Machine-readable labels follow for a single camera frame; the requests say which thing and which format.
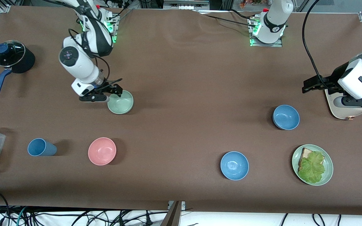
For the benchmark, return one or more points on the blue bowl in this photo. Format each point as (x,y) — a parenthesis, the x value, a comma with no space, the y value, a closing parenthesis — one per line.
(234,165)
(286,117)

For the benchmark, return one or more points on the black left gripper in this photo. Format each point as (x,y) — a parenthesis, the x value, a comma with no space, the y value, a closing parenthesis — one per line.
(334,77)

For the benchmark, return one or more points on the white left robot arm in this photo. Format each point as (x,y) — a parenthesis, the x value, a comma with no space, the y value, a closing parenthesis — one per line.
(357,78)

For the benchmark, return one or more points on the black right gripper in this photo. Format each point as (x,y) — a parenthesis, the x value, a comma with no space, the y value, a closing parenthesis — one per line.
(109,88)

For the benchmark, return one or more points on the metal table bracket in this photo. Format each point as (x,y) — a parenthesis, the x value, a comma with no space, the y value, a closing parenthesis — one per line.
(183,204)

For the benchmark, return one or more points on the white bread slice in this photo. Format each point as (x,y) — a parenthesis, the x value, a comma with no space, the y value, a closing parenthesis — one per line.
(306,153)

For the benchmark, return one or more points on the dark table leg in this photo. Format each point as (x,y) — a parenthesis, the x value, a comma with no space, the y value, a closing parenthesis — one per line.
(172,218)

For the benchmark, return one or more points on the green plate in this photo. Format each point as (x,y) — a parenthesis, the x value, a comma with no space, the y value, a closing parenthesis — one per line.
(328,171)

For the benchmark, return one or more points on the pink bowl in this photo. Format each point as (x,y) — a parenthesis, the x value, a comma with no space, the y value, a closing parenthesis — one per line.
(101,151)

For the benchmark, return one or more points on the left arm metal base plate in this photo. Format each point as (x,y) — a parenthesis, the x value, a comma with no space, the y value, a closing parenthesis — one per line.
(267,45)

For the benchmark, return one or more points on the green bowl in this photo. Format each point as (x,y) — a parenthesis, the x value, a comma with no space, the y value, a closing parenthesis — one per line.
(123,105)

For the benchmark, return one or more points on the grey metal box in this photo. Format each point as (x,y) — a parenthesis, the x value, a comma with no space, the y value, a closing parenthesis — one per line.
(184,4)

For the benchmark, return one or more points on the blue cup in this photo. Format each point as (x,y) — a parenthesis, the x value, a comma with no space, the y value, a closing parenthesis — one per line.
(41,147)

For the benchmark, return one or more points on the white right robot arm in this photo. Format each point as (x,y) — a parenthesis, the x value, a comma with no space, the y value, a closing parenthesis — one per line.
(80,66)

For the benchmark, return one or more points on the green lettuce leaf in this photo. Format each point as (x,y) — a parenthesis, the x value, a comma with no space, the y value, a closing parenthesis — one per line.
(313,168)

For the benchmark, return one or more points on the cream toaster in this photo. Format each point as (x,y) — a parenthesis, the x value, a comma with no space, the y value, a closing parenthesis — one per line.
(336,112)

